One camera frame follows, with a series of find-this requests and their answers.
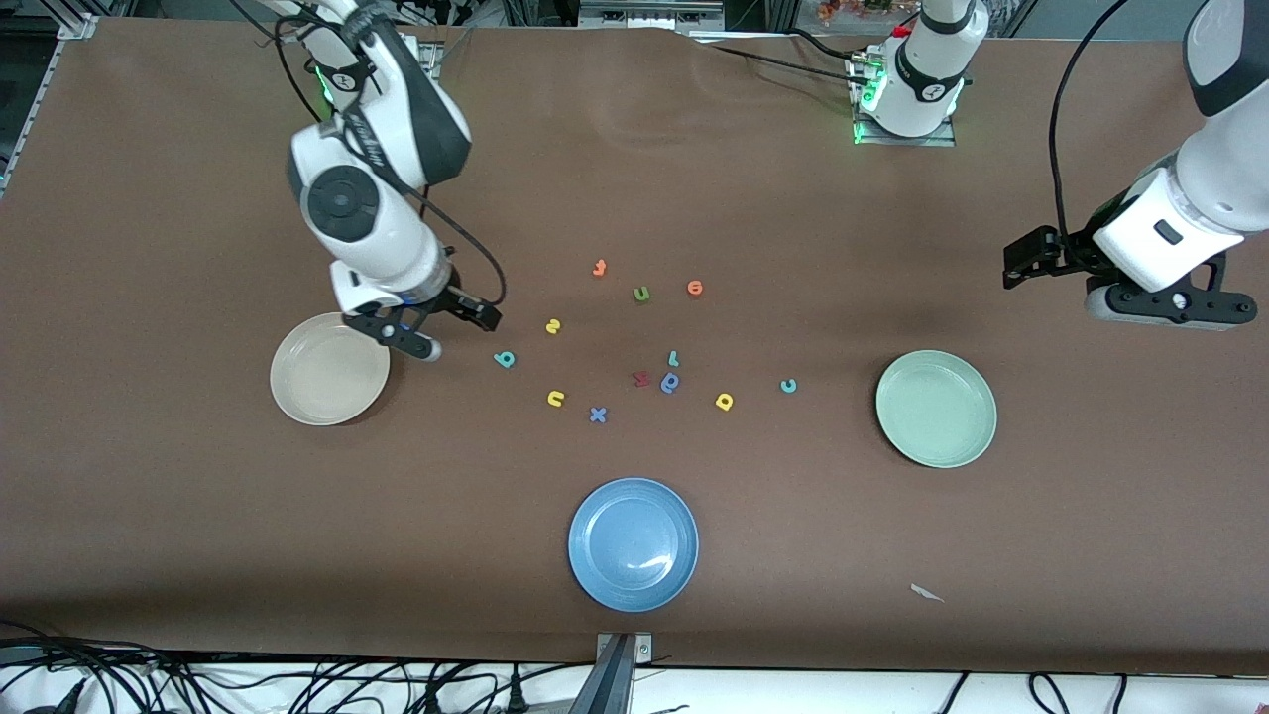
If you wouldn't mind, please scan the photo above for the blue plate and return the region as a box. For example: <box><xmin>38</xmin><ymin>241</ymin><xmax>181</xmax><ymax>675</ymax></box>
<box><xmin>568</xmin><ymin>478</ymin><xmax>700</xmax><ymax>613</ymax></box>

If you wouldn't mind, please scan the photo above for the pale green plate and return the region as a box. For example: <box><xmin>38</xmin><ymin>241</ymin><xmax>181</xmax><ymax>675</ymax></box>
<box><xmin>874</xmin><ymin>349</ymin><xmax>998</xmax><ymax>469</ymax></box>

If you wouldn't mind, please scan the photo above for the aluminium frame rail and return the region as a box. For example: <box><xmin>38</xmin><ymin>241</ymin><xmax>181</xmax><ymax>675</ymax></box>
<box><xmin>0</xmin><ymin>12</ymin><xmax>100</xmax><ymax>194</ymax></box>

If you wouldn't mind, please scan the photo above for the brown table cover sheet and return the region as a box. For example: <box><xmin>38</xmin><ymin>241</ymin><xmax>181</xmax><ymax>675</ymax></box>
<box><xmin>0</xmin><ymin>18</ymin><xmax>1269</xmax><ymax>675</ymax></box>

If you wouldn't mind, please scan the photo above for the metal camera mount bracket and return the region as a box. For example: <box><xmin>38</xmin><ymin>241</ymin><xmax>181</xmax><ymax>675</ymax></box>
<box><xmin>568</xmin><ymin>632</ymin><xmax>655</xmax><ymax>714</ymax></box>

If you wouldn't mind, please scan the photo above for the beige brown plate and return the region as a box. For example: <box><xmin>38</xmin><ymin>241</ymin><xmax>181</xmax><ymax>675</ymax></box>
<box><xmin>270</xmin><ymin>312</ymin><xmax>392</xmax><ymax>427</ymax></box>

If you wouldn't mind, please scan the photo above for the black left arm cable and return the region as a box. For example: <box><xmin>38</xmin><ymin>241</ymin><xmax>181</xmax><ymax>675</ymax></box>
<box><xmin>1049</xmin><ymin>0</ymin><xmax>1215</xmax><ymax>259</ymax></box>

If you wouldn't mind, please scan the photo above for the grey power strip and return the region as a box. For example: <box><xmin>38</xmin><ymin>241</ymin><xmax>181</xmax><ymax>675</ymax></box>
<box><xmin>578</xmin><ymin>0</ymin><xmax>727</xmax><ymax>31</ymax></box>

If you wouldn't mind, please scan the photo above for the black table cable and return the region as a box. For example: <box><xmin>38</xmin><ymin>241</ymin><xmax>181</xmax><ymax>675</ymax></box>
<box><xmin>706</xmin><ymin>42</ymin><xmax>865</xmax><ymax>86</ymax></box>
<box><xmin>788</xmin><ymin>28</ymin><xmax>868</xmax><ymax>62</ymax></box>

